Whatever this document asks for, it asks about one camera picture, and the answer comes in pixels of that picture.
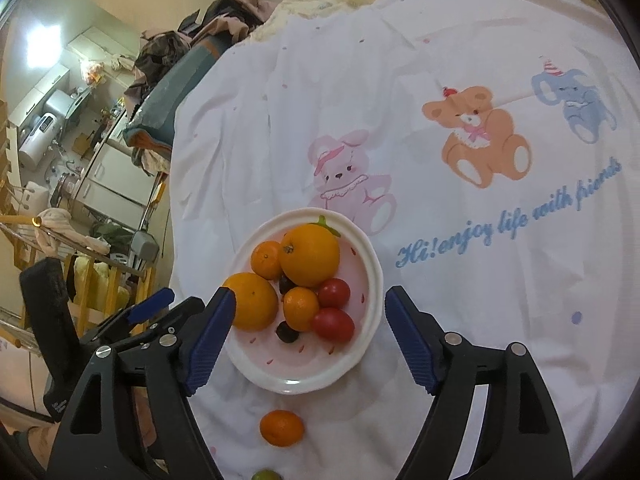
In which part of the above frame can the white printed blanket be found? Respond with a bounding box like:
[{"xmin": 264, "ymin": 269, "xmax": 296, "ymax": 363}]
[{"xmin": 167, "ymin": 0, "xmax": 639, "ymax": 480}]

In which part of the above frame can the floral cloth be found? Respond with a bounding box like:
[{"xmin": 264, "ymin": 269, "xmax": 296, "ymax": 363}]
[{"xmin": 131, "ymin": 146, "xmax": 172, "ymax": 177}]

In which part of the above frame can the wooden rail frame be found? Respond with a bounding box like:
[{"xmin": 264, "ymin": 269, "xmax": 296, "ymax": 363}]
[{"xmin": 0, "ymin": 160, "xmax": 172, "ymax": 352}]

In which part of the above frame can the teal cushion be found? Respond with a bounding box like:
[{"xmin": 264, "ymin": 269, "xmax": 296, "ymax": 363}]
[{"xmin": 122, "ymin": 35, "xmax": 237, "ymax": 147}]

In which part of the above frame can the medium orange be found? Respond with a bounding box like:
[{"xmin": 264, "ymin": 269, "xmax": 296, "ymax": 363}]
[{"xmin": 221, "ymin": 272, "xmax": 280, "ymax": 332}]

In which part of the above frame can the camouflage garment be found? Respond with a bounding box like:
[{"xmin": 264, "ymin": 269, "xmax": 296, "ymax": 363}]
[{"xmin": 124, "ymin": 30, "xmax": 197, "ymax": 107}]

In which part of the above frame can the dark green bag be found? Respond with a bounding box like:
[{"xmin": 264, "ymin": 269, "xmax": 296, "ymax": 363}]
[{"xmin": 89, "ymin": 222, "xmax": 134, "ymax": 249}]

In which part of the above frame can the orange plastic bag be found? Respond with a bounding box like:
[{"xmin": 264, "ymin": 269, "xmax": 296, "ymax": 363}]
[{"xmin": 79, "ymin": 58, "xmax": 109, "ymax": 87}]

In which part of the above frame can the beige cloth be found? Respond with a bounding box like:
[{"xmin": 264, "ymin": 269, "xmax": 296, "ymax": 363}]
[{"xmin": 36, "ymin": 208, "xmax": 112, "ymax": 257}]

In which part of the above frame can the beige pink garment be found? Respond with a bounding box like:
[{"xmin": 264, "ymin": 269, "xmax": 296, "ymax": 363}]
[{"xmin": 179, "ymin": 0, "xmax": 277, "ymax": 45}]

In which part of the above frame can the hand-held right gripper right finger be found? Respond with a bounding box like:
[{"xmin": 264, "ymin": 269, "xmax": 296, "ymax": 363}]
[{"xmin": 384, "ymin": 285, "xmax": 573, "ymax": 480}]

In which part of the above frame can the white wall cabinet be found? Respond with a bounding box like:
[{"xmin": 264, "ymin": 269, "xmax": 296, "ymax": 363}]
[{"xmin": 6, "ymin": 25, "xmax": 122, "ymax": 128}]

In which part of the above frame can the large orange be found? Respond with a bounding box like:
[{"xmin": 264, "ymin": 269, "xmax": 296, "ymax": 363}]
[{"xmin": 278, "ymin": 224, "xmax": 342, "ymax": 288}]

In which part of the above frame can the white low cabinet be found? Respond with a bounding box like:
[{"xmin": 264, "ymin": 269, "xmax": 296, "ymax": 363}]
[{"xmin": 74, "ymin": 109, "xmax": 169, "ymax": 212}]

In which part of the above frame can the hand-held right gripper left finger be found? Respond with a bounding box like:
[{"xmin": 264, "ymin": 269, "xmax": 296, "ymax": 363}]
[{"xmin": 47, "ymin": 287, "xmax": 237, "ymax": 480}]

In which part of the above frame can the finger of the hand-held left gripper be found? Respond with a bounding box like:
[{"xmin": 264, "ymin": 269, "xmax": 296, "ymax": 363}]
[
  {"xmin": 116, "ymin": 296, "xmax": 207, "ymax": 357},
  {"xmin": 79, "ymin": 287, "xmax": 176, "ymax": 349}
]

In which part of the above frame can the small mandarin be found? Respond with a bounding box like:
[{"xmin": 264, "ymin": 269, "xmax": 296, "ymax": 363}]
[
  {"xmin": 259, "ymin": 409, "xmax": 305, "ymax": 447},
  {"xmin": 250, "ymin": 241, "xmax": 284, "ymax": 281},
  {"xmin": 282, "ymin": 286, "xmax": 321, "ymax": 332}
]

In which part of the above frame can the person's left hand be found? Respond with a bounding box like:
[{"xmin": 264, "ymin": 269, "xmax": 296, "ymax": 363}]
[{"xmin": 131, "ymin": 384, "xmax": 157, "ymax": 457}]

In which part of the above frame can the red cherry tomato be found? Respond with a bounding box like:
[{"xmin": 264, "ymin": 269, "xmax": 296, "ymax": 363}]
[
  {"xmin": 316, "ymin": 278, "xmax": 351, "ymax": 309},
  {"xmin": 312, "ymin": 307, "xmax": 356, "ymax": 343}
]

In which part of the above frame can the white water heater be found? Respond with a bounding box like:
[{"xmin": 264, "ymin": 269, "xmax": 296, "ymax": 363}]
[{"xmin": 17, "ymin": 90, "xmax": 72, "ymax": 172}]

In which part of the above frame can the grey box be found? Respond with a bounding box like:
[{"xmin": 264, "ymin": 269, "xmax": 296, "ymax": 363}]
[{"xmin": 130, "ymin": 230, "xmax": 159, "ymax": 264}]

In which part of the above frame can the pink strawberry print plate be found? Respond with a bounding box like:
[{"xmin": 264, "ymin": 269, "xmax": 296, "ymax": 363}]
[{"xmin": 223, "ymin": 208, "xmax": 385, "ymax": 395}]

